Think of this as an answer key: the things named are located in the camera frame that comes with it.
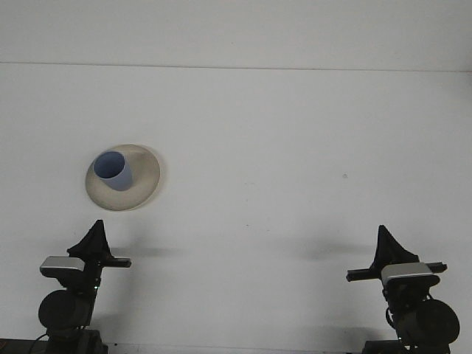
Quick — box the pale blue cup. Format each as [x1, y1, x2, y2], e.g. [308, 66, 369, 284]
[92, 150, 133, 192]

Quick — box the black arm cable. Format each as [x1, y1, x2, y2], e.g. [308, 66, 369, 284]
[29, 333, 49, 354]

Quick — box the dark robot platform edge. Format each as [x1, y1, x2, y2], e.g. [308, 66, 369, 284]
[0, 337, 49, 354]

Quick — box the pale round plate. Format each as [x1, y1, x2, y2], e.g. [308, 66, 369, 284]
[85, 143, 166, 212]

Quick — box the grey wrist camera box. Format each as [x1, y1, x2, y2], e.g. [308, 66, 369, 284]
[39, 256, 86, 279]
[381, 262, 442, 285]

